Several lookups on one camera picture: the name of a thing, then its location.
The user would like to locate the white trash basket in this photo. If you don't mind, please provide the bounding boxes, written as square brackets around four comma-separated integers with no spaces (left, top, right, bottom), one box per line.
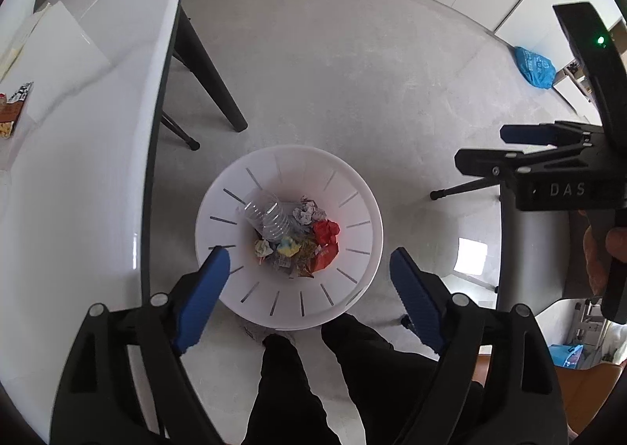
[196,145,384,330]

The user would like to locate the person's right hand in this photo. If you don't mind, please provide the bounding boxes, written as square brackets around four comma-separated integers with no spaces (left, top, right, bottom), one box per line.
[582,225,627,297]

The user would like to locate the blue plastic bag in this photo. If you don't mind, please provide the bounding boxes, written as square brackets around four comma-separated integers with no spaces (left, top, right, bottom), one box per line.
[513,46,557,90]

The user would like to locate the person's black trouser legs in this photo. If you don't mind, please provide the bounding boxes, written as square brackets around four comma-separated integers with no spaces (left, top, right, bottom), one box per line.
[243,313,437,444]

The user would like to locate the red plastic wrapper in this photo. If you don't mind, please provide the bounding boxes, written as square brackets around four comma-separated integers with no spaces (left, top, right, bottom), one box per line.
[309,242,339,273]

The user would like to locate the yellow green crumpled wrapper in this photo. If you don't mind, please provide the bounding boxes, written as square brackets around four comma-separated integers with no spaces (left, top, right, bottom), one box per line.
[254,236,302,262]

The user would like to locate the red crumpled paper flower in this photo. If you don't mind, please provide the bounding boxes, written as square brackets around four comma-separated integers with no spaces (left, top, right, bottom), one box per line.
[312,219,340,247]

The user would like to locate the grey crumpled paper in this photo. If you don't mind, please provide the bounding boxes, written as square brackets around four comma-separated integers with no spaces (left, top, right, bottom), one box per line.
[292,197,326,226]

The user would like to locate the nut snack packet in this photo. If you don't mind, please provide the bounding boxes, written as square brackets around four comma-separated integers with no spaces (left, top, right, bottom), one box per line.
[0,81,34,138]

